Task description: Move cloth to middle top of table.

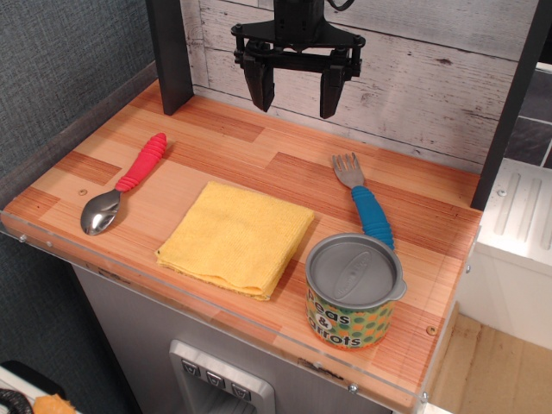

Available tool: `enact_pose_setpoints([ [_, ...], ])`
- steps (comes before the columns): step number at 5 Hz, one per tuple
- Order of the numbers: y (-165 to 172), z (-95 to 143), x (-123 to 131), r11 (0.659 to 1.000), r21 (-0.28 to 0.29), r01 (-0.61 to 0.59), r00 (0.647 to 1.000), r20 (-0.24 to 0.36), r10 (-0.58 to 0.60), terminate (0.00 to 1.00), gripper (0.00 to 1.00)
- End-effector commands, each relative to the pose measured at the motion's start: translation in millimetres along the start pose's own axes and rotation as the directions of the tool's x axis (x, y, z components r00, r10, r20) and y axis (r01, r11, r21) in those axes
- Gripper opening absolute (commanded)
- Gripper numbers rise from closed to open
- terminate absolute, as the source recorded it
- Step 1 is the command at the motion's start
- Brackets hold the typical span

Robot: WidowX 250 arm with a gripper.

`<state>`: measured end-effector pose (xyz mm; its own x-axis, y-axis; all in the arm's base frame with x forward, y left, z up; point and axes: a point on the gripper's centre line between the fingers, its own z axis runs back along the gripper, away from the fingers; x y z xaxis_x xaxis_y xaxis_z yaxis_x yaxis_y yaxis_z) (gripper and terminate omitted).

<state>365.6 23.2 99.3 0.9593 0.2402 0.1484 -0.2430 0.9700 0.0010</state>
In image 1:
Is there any peas and carrots toy can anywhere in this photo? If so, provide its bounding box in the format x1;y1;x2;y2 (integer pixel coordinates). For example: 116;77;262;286
305;233;407;350

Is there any dark left post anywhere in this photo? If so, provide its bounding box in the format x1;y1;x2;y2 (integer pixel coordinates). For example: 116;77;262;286
146;0;194;116

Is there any orange object at corner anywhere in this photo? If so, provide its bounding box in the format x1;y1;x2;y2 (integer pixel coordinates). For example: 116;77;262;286
33;394;77;414

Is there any white toy sink unit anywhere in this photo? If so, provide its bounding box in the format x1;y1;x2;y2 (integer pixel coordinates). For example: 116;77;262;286
455;62;552;346

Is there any red handled metal spoon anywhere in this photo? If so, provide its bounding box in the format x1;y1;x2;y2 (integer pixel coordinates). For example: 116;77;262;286
80;133;167;235

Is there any blue handled metal fork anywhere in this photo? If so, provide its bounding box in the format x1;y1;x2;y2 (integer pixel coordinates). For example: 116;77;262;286
332;153;395;250

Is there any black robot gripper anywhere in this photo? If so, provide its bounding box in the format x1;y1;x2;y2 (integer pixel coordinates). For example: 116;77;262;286
231;1;366;119

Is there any dark post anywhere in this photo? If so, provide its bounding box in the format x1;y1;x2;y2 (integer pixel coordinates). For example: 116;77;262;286
146;0;194;116
470;0;551;210

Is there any yellow cloth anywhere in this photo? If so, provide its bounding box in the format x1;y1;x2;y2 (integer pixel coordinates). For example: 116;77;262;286
156;181;315;301

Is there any silver dispenser panel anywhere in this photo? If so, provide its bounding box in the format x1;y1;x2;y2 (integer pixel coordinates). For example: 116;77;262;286
169;340;276;413

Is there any dark right post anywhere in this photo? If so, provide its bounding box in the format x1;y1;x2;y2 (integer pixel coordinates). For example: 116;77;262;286
470;0;551;210

